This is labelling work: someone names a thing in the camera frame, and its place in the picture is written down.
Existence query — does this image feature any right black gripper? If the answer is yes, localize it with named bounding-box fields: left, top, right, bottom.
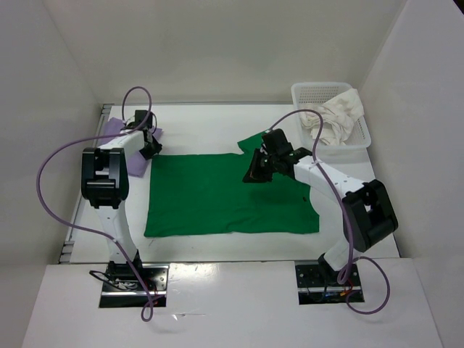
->
left=243, top=147, right=278, bottom=183

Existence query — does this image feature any purple t shirt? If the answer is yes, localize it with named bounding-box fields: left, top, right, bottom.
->
left=104, top=116, right=165, bottom=178

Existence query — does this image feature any green t shirt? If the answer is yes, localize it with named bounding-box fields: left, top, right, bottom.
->
left=144, top=133, right=320, bottom=238

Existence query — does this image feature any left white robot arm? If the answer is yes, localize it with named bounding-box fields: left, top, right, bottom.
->
left=81, top=126, right=162, bottom=290

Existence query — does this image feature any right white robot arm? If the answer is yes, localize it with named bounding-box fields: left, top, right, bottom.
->
left=242, top=147, right=398, bottom=285

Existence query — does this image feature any white plastic basket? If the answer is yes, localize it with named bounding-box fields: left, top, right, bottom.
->
left=291, top=82, right=371, bottom=153

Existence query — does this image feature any white t shirt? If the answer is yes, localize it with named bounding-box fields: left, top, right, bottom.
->
left=302, top=88, right=365, bottom=146

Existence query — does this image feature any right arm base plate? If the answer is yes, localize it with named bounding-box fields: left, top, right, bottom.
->
left=294, top=260, right=365, bottom=305

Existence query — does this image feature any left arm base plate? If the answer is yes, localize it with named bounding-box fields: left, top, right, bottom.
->
left=91, top=264, right=169, bottom=309

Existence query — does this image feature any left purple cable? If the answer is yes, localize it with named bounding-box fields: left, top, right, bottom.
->
left=37, top=86, right=157, bottom=323

